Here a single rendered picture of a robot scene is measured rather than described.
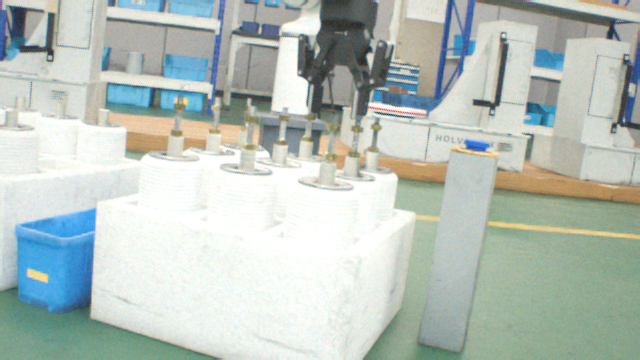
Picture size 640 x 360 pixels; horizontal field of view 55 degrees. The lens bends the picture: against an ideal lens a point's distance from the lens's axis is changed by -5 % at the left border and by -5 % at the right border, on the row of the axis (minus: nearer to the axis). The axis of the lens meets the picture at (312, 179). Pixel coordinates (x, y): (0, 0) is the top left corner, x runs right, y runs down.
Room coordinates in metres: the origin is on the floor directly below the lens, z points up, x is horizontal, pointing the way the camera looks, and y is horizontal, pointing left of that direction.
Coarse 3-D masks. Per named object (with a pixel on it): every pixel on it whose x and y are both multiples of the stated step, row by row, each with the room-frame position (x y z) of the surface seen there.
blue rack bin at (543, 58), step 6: (540, 54) 6.32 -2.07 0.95; (546, 54) 6.20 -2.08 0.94; (552, 54) 6.49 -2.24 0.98; (558, 54) 6.50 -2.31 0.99; (564, 54) 6.51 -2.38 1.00; (540, 60) 6.31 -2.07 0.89; (546, 60) 6.19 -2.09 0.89; (552, 60) 6.07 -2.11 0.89; (558, 60) 5.98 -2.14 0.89; (534, 66) 6.43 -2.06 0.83; (540, 66) 6.30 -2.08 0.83; (546, 66) 6.17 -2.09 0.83; (552, 66) 6.05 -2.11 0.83; (558, 66) 6.00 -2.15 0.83
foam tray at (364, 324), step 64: (128, 256) 0.87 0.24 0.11; (192, 256) 0.83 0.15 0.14; (256, 256) 0.80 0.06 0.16; (320, 256) 0.78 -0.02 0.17; (384, 256) 0.91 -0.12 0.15; (128, 320) 0.86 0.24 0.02; (192, 320) 0.83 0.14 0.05; (256, 320) 0.80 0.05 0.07; (320, 320) 0.77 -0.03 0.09; (384, 320) 0.99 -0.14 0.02
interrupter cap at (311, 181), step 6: (300, 180) 0.85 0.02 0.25; (306, 180) 0.86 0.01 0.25; (312, 180) 0.87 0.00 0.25; (318, 180) 0.88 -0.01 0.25; (336, 180) 0.89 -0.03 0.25; (312, 186) 0.83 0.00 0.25; (318, 186) 0.82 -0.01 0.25; (324, 186) 0.82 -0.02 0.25; (330, 186) 0.83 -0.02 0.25; (336, 186) 0.86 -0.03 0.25; (342, 186) 0.84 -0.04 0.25; (348, 186) 0.86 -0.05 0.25
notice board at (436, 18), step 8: (408, 0) 7.22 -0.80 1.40; (416, 0) 7.23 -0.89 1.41; (424, 0) 7.25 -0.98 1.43; (432, 0) 7.27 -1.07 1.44; (440, 0) 7.28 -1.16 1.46; (408, 8) 7.22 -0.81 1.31; (416, 8) 7.24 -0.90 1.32; (424, 8) 7.25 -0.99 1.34; (432, 8) 7.27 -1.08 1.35; (440, 8) 7.28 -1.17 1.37; (408, 16) 7.22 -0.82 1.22; (416, 16) 7.24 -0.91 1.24; (424, 16) 7.25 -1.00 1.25; (432, 16) 7.27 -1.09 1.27; (440, 16) 7.29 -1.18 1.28
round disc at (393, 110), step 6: (372, 108) 3.14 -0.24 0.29; (378, 108) 3.11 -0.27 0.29; (384, 108) 3.10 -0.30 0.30; (390, 108) 3.09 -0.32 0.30; (396, 108) 3.08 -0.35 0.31; (402, 108) 3.09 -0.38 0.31; (408, 108) 3.23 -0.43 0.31; (384, 114) 3.14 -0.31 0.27; (390, 114) 3.12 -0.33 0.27; (396, 114) 3.11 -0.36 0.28; (402, 114) 3.08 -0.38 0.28; (408, 114) 3.09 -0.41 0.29; (414, 114) 3.10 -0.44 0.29; (420, 114) 3.12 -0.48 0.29; (426, 114) 3.19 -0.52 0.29
